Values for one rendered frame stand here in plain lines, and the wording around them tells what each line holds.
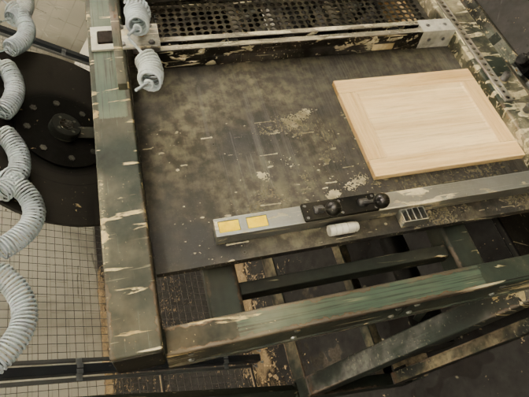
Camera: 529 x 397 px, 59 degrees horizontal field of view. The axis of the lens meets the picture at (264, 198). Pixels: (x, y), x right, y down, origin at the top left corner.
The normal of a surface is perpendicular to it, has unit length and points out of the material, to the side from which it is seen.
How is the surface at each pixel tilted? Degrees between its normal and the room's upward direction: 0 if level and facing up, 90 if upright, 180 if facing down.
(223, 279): 58
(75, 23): 90
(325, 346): 0
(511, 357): 0
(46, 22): 90
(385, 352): 0
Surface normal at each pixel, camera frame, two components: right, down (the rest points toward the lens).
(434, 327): -0.76, -0.17
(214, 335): 0.11, -0.54
